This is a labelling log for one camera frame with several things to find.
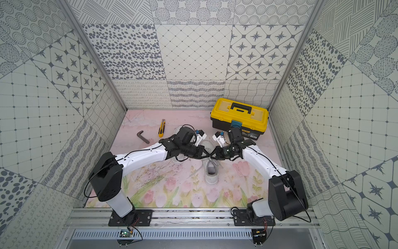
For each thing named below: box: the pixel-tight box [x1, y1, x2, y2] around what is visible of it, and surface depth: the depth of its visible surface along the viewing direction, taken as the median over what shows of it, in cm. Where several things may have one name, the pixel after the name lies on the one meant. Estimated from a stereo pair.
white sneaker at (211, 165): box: [201, 140, 219, 186], surface depth 84 cm
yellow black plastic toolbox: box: [210, 98, 269, 141], surface depth 99 cm
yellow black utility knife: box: [158, 118, 166, 138], surface depth 109 cm
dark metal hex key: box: [136, 130, 150, 145], surface depth 107 cm
